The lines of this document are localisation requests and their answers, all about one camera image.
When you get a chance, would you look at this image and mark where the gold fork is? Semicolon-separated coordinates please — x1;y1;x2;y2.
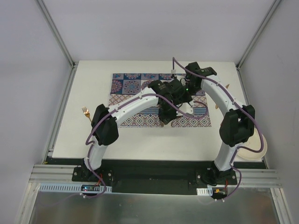
81;106;92;122

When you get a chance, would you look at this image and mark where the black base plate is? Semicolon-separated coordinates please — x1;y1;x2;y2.
72;159;237;195

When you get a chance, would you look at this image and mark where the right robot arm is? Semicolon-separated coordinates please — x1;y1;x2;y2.
185;62;255;186

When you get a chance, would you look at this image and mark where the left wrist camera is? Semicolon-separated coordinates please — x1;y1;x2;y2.
176;101;194;117

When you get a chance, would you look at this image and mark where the right aluminium frame post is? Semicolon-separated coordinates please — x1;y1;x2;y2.
236;0;283;70

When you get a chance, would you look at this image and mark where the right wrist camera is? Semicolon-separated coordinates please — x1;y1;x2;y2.
171;70;186;86

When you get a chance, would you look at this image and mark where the cream plate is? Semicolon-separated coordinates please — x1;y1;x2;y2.
237;132;268;161

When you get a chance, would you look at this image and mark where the patterned cloth placemat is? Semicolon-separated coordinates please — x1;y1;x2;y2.
108;73;211;128

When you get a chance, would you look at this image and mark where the aluminium frame post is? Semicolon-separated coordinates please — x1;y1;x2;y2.
36;0;77;68
236;0;283;70

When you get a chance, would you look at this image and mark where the left aluminium frame post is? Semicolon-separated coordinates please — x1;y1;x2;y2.
36;0;77;68

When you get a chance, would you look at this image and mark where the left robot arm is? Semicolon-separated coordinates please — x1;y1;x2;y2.
82;79;192;182

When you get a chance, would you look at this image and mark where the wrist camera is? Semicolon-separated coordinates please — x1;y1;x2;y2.
176;101;194;117
171;70;186;86

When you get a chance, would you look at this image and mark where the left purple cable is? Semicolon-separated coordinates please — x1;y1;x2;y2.
79;93;209;199

